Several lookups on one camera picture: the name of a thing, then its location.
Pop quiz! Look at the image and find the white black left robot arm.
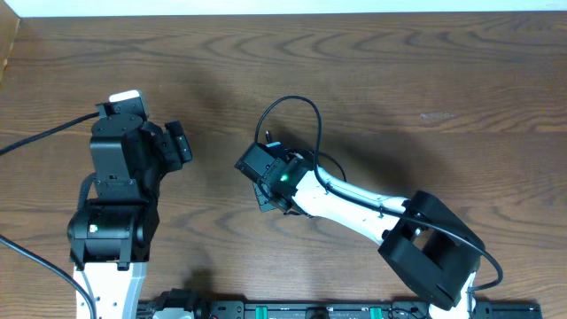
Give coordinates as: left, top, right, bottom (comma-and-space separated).
67, 113, 192, 318

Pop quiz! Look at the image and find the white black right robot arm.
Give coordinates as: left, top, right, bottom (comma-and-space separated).
238, 155, 485, 318

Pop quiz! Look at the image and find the brown cardboard side panel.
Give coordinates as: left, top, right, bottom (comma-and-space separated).
0, 0, 20, 78

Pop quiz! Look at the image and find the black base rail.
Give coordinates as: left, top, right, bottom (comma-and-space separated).
136, 289, 543, 319

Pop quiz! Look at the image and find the black left camera cable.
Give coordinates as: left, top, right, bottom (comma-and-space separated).
0, 111, 101, 157

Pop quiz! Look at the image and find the black camera cable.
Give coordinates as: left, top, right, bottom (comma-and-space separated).
253, 95, 505, 293
0, 111, 101, 157

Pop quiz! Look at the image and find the black right camera cable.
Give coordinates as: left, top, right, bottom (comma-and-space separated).
253, 95, 505, 293

